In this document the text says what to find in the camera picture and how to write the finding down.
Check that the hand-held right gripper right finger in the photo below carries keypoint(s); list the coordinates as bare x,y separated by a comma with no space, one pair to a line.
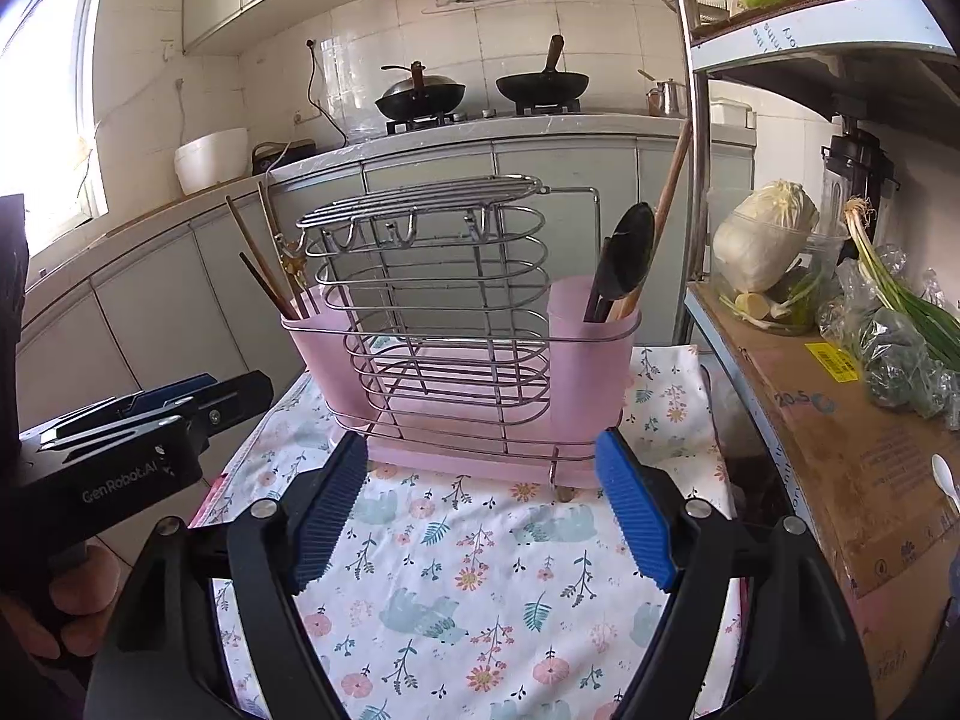
637,517

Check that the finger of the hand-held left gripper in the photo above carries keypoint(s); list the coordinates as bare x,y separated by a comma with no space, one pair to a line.
172,390
240,394

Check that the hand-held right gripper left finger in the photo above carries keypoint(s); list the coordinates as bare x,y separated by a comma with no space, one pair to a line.
326,510

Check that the black spoon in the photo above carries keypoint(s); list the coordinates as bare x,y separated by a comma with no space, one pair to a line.
630,247

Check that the person's left hand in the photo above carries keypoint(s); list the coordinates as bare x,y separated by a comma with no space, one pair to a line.
82,615

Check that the grey kitchen cabinets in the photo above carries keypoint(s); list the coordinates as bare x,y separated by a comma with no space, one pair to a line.
150,315

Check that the floral printed cloth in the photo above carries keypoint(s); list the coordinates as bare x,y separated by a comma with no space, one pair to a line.
465,577

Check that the brown cardboard sheet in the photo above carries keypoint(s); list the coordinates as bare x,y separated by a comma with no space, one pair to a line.
847,465

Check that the white bucket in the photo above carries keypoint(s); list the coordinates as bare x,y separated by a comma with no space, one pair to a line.
212,157

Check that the black countertop appliance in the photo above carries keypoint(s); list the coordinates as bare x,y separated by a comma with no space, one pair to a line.
281,154

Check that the plastic bag of greens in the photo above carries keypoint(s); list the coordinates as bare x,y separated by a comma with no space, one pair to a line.
892,364

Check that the white plastic spoon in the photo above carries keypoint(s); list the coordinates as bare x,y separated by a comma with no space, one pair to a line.
943,476

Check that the window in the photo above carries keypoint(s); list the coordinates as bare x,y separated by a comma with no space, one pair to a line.
45,90

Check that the green onions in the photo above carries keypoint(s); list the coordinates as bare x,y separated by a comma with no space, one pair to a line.
900,292

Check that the black wok with lid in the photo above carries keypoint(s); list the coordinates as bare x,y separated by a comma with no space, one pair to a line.
420,94

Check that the gas stove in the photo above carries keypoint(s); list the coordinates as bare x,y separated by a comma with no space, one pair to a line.
480,118

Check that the white box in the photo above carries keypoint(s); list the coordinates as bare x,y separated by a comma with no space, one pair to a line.
731,112

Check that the black blender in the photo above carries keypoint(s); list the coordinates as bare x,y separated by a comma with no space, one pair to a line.
855,161

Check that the metal kettle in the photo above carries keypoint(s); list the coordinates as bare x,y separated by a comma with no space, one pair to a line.
667,97

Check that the metal shelf rack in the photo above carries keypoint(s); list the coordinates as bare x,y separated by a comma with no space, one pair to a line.
810,37

